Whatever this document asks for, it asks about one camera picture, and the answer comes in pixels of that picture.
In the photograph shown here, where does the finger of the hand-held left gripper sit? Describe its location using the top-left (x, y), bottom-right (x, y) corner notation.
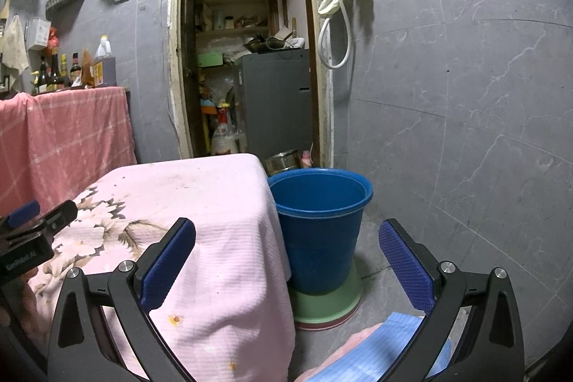
top-left (0, 200), bottom-right (41, 231)
top-left (18, 199), bottom-right (78, 242)

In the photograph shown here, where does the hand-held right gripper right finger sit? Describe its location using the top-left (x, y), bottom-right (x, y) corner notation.
top-left (378, 217), bottom-right (525, 382)

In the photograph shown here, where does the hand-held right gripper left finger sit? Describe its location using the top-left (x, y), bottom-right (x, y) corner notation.
top-left (47, 217), bottom-right (198, 382)

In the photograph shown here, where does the blue plastic bucket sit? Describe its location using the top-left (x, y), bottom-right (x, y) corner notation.
top-left (267, 168), bottom-right (374, 295)

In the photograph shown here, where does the person's left hand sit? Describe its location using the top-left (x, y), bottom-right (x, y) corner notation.
top-left (0, 272), bottom-right (39, 327)

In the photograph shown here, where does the pink floral tablecloth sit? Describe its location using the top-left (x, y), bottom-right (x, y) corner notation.
top-left (27, 153), bottom-right (296, 382)

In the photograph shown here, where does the pink checked cloth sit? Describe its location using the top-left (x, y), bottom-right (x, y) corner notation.
top-left (0, 87), bottom-right (137, 222)

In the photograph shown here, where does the plain pink cloth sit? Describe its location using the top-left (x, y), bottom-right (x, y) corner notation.
top-left (309, 326), bottom-right (386, 369)

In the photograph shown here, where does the green plastic basin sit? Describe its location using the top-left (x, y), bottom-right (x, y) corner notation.
top-left (289, 261), bottom-right (361, 331)

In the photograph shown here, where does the light blue checked cloth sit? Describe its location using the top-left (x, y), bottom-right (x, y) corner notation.
top-left (298, 311), bottom-right (448, 382)

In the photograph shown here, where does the red white bottle on floor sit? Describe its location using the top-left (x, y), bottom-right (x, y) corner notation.
top-left (210, 105), bottom-right (240, 156)

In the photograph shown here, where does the tall dark sauce bottle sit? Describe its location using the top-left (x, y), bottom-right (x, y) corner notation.
top-left (48, 53), bottom-right (63, 93)

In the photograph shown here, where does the orange brown bottle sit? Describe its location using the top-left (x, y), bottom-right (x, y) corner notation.
top-left (81, 53), bottom-right (96, 88)

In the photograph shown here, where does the dark bottle red label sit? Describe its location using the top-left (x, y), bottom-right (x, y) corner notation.
top-left (69, 53), bottom-right (82, 88)

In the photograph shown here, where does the steel pot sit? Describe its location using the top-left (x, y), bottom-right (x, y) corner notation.
top-left (264, 149), bottom-right (300, 176)

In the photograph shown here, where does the cooking oil jug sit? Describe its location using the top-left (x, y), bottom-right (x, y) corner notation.
top-left (93, 35), bottom-right (117, 88)

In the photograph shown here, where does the beige hanging rag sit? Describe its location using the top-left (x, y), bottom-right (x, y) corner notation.
top-left (0, 15), bottom-right (30, 75)

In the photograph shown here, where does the crumpled clear plastic bag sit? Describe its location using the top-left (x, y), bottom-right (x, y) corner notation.
top-left (208, 73), bottom-right (236, 105)

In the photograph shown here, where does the grey cabinet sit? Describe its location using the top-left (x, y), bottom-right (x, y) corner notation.
top-left (235, 49), bottom-right (313, 161)

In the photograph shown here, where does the green box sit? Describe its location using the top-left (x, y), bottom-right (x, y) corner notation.
top-left (197, 52), bottom-right (225, 68)

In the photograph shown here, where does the black wok pan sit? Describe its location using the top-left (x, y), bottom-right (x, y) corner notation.
top-left (244, 37), bottom-right (274, 54)

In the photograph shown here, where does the white wall box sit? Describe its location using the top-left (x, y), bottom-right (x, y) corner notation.
top-left (26, 17), bottom-right (52, 50)

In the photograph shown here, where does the wooden door frame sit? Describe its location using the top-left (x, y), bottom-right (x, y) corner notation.
top-left (167, 0), bottom-right (334, 169)

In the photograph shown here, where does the white shower hose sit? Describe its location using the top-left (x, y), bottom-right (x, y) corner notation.
top-left (318, 0), bottom-right (354, 70)

